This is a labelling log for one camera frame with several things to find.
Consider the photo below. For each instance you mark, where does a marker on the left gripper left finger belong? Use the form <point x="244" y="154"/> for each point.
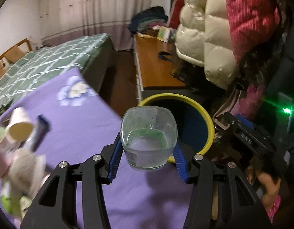
<point x="55" y="204"/>

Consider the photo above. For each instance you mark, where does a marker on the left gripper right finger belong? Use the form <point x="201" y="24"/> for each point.
<point x="221" y="197"/>

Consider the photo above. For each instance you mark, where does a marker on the green white cylinder can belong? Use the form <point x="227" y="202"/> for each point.
<point x="13" y="201"/>

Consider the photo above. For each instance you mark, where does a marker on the pink carton box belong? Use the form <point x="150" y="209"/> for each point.
<point x="5" y="156"/>

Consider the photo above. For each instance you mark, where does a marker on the white paper cup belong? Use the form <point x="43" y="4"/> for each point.
<point x="20" y="126"/>

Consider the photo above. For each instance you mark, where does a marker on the clear plastic cup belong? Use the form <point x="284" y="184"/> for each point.
<point x="148" y="135"/>

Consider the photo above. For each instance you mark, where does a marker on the yellow rimmed blue trash bin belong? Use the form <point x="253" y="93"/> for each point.
<point x="194" y="124"/>

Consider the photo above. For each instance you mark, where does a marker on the person's hand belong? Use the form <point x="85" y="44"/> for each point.
<point x="271" y="187"/>

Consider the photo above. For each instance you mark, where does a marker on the right gripper device black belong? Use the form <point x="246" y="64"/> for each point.
<point x="251" y="141"/>

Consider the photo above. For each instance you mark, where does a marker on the purple floral tablecloth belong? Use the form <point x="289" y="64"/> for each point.
<point x="81" y="125"/>

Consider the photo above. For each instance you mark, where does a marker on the beige handbag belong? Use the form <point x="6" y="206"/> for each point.
<point x="228" y="105"/>

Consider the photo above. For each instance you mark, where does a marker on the pink floral garment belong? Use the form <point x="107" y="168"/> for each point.
<point x="249" y="103"/>

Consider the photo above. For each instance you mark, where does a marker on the bed with green plaid duvet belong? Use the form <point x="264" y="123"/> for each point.
<point x="89" y="54"/>

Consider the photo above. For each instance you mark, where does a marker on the right brown pillow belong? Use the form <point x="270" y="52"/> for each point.
<point x="14" y="54"/>

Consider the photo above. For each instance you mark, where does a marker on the wooden desk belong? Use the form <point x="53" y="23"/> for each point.
<point x="153" y="74"/>

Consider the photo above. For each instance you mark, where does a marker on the wooden headboard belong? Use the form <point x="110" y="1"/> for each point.
<point x="24" y="45"/>

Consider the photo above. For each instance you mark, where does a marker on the cream puffer jacket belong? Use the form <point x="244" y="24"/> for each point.
<point x="203" y="39"/>

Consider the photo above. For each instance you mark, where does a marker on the green framed picture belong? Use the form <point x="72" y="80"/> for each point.
<point x="164" y="34"/>

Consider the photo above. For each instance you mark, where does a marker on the red puffer jacket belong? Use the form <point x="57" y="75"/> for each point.
<point x="251" y="22"/>

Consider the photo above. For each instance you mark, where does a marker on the pink striped curtain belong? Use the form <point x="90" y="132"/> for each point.
<point x="64" y="20"/>

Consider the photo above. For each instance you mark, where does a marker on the clothes pile on desk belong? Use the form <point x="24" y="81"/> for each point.
<point x="141" y="21"/>

